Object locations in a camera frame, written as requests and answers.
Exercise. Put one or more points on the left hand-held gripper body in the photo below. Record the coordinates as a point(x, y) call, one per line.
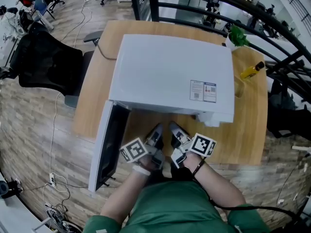
point(133, 150)

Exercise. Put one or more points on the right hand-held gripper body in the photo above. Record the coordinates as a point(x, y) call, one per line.
point(202, 144)

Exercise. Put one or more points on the person's left forearm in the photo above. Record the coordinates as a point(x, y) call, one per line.
point(121, 195)

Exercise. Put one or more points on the person's right forearm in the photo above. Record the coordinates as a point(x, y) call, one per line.
point(218, 186)

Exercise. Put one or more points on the person's left hand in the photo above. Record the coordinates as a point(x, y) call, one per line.
point(147, 163)

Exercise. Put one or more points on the person's right hand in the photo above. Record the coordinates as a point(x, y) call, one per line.
point(192, 160)

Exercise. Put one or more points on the white wristband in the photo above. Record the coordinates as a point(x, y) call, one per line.
point(141, 171)

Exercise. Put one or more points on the white microwave door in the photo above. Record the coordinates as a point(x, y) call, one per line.
point(114, 135)

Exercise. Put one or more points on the person's dark trousers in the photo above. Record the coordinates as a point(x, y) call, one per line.
point(182, 175)

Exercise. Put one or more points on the person's green shirt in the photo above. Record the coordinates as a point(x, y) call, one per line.
point(175, 207)

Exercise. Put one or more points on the white microwave oven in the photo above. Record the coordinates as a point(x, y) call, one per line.
point(170, 67)

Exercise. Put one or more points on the yellow bottle with black cap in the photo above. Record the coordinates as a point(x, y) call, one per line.
point(249, 73)

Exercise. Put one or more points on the black draped office chair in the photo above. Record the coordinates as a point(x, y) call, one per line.
point(285, 115)

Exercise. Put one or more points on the green plant in white pot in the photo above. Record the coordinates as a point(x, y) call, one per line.
point(238, 36)

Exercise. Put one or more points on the black mesh office chair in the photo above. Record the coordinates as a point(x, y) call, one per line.
point(48, 62)

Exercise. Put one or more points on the black metal railing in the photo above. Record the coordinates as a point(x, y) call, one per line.
point(153, 1)

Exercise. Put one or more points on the black round device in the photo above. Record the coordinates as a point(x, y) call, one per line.
point(6, 189)

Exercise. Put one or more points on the plain white desk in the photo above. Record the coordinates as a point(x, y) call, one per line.
point(14, 217)

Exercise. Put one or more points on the dark rounded chair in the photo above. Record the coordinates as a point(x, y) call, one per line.
point(37, 28)

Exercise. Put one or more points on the cluttered white desk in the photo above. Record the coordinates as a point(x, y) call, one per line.
point(8, 42)

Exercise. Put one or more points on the blue chair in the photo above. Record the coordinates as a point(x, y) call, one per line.
point(41, 5)

